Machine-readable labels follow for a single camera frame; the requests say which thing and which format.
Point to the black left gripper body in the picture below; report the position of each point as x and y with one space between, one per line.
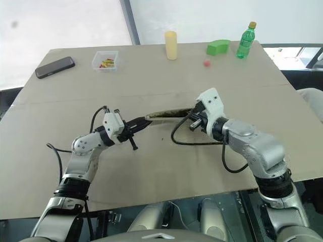
125 134

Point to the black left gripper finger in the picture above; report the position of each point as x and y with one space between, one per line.
141 126
138 120

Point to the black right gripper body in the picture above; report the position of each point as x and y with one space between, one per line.
203 119

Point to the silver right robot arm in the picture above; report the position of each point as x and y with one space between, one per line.
262 148

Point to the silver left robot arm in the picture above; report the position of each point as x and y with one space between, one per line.
80 151

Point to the brown cardboard table cover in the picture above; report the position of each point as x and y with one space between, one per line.
161 83

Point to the small red ball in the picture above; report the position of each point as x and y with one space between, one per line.
207 63

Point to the small red and yellow items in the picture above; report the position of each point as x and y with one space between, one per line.
107 63

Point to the clear plastic box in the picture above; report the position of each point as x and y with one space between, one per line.
105 61

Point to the green curved foam block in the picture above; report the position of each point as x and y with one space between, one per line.
218 47

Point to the pale yellow cylinder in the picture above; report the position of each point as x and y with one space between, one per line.
171 45

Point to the green plastic bottle yellow cap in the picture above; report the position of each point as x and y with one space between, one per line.
245 43

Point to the grey rounded body shell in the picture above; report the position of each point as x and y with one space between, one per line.
213 218
151 218

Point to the black smartphone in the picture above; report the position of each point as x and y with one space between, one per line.
54 67

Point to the grey robot chest cover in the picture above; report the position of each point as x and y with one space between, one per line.
157 236

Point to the white cloth bundle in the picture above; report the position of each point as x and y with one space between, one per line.
312 98

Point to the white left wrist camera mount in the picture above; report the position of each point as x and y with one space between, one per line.
112 124

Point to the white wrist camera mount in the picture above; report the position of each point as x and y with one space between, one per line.
212 103
112 124

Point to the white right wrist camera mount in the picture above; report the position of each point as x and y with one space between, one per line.
212 103

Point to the dark window frame post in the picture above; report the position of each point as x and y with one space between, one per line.
133 22

